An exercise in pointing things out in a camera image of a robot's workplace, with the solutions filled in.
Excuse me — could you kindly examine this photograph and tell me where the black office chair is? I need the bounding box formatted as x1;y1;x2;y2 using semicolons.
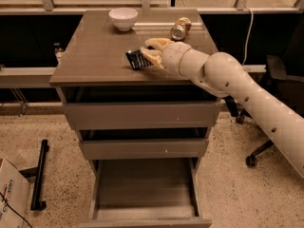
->
235;22;304;168

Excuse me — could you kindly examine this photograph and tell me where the white cable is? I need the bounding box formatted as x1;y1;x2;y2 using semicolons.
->
241;7;255;67

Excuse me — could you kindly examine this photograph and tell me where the white cardboard box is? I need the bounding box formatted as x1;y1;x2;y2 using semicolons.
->
0;159;29;228

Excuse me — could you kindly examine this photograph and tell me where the black cable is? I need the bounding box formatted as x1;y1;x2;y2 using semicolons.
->
0;191;34;228

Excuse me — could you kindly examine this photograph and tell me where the white ceramic bowl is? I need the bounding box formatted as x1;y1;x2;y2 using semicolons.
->
108;8;138;31

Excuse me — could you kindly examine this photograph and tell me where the grey open bottom drawer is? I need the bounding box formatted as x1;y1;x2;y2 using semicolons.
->
79;158;212;228

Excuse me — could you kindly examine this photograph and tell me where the grey middle drawer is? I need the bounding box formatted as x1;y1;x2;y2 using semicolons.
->
80;127;208;161

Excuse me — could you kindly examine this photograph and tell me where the grey top drawer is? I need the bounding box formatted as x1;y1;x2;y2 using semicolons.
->
64;85;219;130

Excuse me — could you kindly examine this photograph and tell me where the grey drawer cabinet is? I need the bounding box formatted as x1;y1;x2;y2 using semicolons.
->
50;9;219;228

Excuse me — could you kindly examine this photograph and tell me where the crushed metal can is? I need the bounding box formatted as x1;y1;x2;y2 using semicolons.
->
170;17;192;41

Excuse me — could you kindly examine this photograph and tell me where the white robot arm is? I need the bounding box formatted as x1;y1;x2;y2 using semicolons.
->
141;38;304;177

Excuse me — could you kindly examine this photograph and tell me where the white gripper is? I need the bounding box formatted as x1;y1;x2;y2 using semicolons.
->
141;38;209;79

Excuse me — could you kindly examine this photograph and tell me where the black metal stand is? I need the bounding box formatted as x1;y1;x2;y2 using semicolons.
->
20;139;49;211

